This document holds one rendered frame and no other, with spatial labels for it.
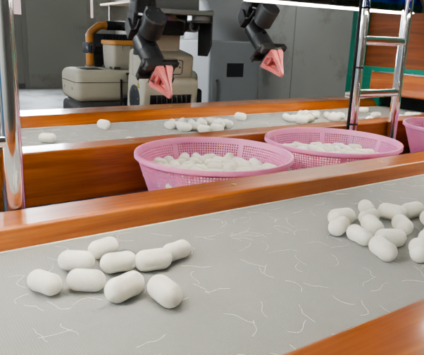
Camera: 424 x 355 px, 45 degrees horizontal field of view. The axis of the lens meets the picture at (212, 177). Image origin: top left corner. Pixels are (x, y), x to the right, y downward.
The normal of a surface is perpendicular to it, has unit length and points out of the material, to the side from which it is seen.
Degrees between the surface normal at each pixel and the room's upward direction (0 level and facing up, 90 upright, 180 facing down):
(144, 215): 90
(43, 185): 90
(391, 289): 0
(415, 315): 0
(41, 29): 90
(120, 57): 92
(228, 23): 71
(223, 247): 0
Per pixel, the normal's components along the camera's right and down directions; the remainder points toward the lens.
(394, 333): 0.04, -0.96
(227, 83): 0.48, 0.25
